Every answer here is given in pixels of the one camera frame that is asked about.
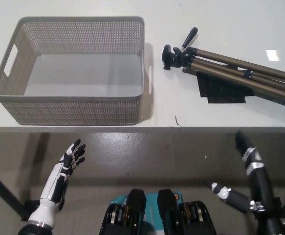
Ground white and black left hand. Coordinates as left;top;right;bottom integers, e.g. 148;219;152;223
39;139;87;212

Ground white and black right hand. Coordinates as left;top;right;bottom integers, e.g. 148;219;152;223
205;131;282;214

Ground bronze and black camera tripod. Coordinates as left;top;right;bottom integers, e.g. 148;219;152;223
162;26;285;112

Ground black table foot plate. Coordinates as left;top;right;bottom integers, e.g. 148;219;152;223
22;199;40;220

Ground grey perforated plastic basket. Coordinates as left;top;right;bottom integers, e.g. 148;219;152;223
0;16;155;126

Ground narrow black tape patch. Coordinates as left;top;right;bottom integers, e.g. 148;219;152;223
207;96;245;105

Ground large black tape patch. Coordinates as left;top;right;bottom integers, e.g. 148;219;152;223
197;70;242;98

